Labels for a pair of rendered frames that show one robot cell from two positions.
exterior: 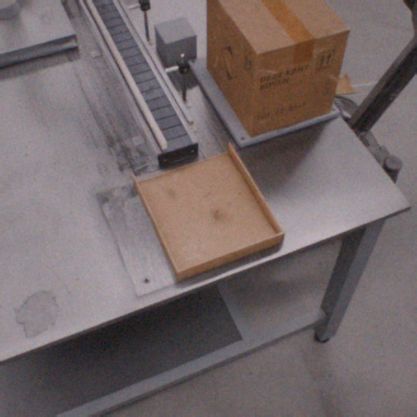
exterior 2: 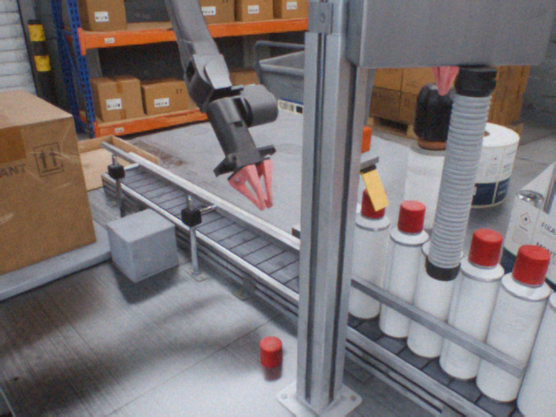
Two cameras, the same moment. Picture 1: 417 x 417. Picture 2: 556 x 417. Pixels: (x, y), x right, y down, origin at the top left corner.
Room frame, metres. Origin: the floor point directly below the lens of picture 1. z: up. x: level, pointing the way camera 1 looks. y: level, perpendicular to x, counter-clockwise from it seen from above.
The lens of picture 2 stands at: (2.26, 0.06, 1.36)
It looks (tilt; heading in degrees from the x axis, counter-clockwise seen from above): 26 degrees down; 161
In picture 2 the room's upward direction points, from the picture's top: straight up
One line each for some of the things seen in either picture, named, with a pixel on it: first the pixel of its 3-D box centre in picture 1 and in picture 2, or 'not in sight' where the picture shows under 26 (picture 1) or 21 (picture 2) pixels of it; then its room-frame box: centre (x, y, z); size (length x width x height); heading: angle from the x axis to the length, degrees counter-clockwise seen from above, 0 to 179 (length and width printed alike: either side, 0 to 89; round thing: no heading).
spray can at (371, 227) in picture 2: not in sight; (368, 254); (1.73, 0.39, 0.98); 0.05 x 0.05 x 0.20
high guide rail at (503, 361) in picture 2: (121, 2); (229, 213); (1.48, 0.24, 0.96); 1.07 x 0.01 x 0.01; 23
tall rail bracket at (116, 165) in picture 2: (176, 81); (127, 185); (1.18, 0.08, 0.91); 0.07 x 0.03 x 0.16; 113
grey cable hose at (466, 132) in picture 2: not in sight; (457, 181); (1.92, 0.36, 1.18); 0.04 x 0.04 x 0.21
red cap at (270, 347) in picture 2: not in sight; (270, 351); (1.73, 0.24, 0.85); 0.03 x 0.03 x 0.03
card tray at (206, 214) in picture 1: (206, 207); (94, 161); (0.81, 0.00, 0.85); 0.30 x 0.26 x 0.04; 23
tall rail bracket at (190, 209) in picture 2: (139, 19); (202, 232); (1.45, 0.19, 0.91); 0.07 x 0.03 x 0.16; 113
